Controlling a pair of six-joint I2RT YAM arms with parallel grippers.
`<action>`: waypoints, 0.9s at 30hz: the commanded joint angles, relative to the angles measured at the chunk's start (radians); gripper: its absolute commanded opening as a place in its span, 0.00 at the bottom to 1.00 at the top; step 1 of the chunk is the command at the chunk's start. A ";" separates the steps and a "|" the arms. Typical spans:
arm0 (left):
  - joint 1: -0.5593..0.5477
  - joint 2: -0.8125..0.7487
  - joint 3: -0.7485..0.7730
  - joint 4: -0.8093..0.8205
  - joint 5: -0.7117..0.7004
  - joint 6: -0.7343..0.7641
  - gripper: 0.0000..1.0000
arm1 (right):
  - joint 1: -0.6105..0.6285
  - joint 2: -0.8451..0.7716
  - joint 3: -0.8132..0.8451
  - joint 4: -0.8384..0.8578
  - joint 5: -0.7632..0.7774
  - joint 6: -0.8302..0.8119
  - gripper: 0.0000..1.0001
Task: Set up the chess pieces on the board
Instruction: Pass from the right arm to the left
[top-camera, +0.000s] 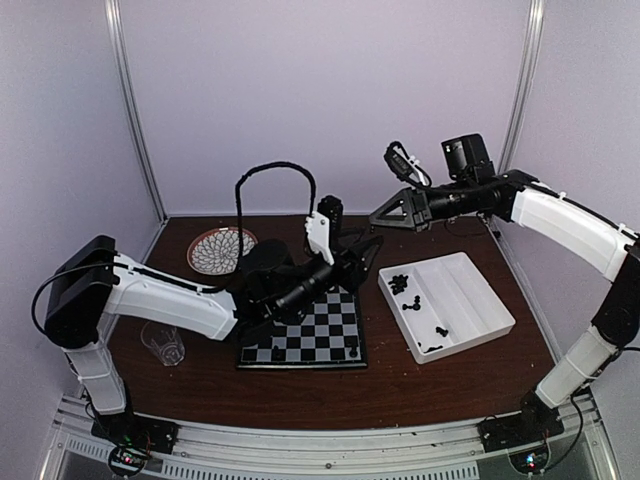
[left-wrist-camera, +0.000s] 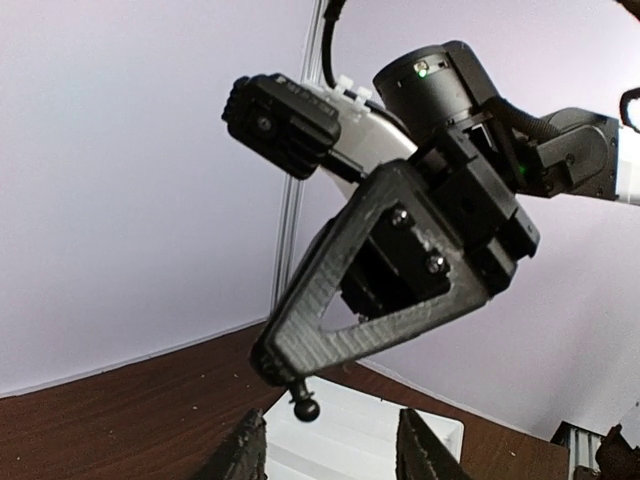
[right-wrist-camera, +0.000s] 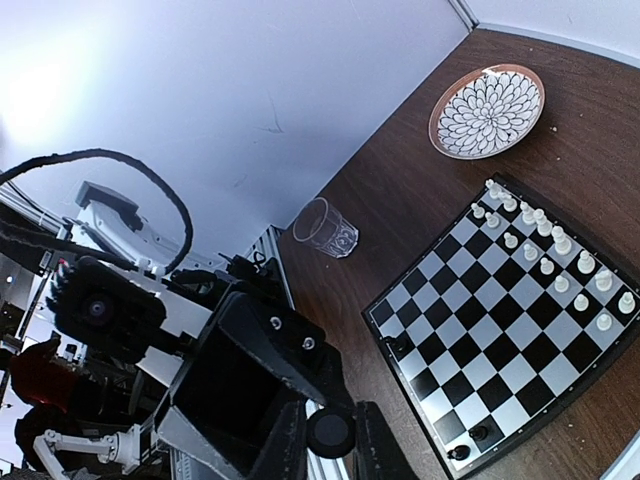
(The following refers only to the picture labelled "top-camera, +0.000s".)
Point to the front aluminium rail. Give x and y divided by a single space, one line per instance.
445 451

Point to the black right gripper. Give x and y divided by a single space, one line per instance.
417 217

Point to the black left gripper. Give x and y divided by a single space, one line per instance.
350 261

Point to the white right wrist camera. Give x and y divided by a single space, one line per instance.
406 167

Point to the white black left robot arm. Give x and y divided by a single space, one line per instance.
267 289

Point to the white plastic tray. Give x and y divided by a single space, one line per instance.
455 296

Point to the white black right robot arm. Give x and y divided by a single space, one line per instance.
521 199

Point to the aluminium frame post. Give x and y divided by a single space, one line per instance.
529 59
116 32

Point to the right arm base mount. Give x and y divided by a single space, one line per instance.
520 437

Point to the clear drinking glass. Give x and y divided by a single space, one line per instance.
164 342

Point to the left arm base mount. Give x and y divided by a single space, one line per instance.
136 443

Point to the floral ceramic plate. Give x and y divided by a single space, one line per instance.
215 252

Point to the left aluminium frame post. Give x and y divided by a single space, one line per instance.
116 32

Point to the black chess pieces pile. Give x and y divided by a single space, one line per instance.
398 283

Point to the black white chessboard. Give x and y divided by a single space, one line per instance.
320 341

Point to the right aluminium frame post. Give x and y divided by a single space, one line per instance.
529 59

